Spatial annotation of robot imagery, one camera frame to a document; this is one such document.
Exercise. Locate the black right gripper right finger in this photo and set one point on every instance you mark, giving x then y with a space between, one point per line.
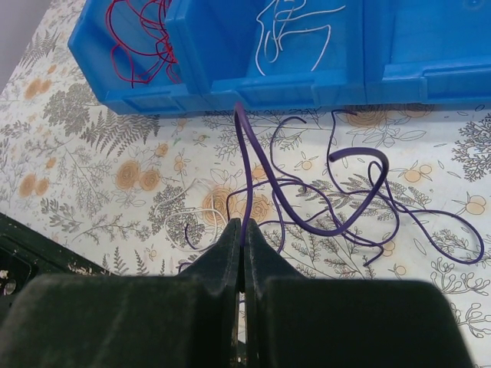
295 321

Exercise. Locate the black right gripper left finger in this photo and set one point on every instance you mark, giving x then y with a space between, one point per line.
188 320

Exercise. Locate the floral patterned table mat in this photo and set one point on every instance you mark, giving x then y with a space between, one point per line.
143 195

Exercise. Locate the blue three-compartment plastic bin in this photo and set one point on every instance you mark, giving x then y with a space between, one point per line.
171 57

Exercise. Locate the black metal base rail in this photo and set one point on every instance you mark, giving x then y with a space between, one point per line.
26 254

